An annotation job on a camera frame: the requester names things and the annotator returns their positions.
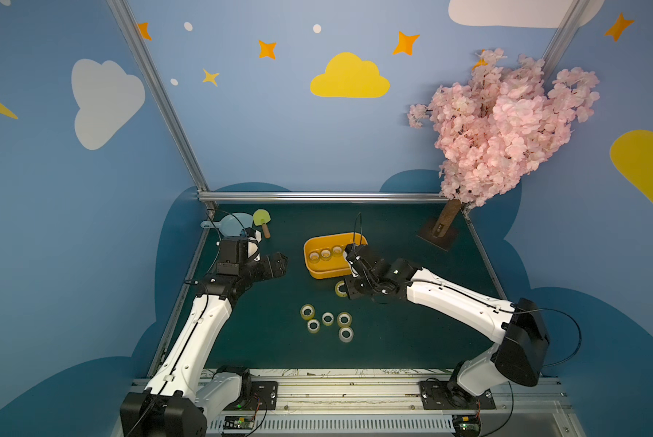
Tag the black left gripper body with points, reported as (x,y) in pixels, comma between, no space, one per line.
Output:
(272,266)

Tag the transparent tape roll five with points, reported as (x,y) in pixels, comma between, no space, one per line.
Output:
(341,289)

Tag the transparent tape roll one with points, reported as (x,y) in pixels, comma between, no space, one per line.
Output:
(314,257)

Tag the transparent tape roll ten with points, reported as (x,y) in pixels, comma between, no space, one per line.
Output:
(344,320)

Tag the transparent tape roll two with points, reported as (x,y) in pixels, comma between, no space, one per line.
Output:
(325,253)

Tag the transparent tape roll three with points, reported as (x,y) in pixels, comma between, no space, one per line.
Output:
(337,251)

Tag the transparent tape roll six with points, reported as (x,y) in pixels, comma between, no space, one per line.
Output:
(307,312)

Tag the transparent tape roll nine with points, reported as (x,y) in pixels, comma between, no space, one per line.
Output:
(346,334)

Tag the transparent tape roll seven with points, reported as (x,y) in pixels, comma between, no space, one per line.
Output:
(328,319)

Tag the transparent tape roll eight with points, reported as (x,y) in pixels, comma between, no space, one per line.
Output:
(313,326)

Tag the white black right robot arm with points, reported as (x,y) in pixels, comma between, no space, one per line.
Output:
(519,336)

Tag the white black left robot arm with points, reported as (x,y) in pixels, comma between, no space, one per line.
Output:
(173,403)

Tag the yellow plastic storage box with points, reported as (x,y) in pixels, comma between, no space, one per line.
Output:
(336,266)

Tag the green toy spatula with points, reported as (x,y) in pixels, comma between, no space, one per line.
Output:
(261,218)

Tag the light blue toy pan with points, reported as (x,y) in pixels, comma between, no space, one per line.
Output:
(232,225)

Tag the right green circuit board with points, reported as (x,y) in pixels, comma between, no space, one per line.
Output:
(466,426)

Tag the green circuit board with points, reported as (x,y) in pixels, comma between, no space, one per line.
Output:
(238,424)
(466,426)

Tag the left green circuit board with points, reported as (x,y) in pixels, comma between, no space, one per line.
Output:
(238,424)

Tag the pink artificial blossom tree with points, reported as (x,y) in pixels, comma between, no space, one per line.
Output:
(497,128)

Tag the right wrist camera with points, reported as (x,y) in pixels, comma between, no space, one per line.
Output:
(365,263)

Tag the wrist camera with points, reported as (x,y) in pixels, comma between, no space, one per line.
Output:
(365,263)
(254,238)

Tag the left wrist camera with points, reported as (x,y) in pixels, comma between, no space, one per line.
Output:
(254,238)

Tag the aluminium frame back bar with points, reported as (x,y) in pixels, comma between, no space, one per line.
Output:
(319,197)

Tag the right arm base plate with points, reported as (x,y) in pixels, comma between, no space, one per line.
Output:
(436,395)

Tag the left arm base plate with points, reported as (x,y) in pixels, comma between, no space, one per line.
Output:
(260,396)

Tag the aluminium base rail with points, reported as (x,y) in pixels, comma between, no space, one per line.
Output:
(386,402)

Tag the aluminium frame left post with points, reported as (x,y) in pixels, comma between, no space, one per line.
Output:
(125,20)

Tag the aluminium frame post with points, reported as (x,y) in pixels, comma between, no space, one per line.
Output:
(564,34)
(125,20)

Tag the aluminium frame right post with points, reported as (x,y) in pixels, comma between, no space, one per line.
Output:
(564,34)

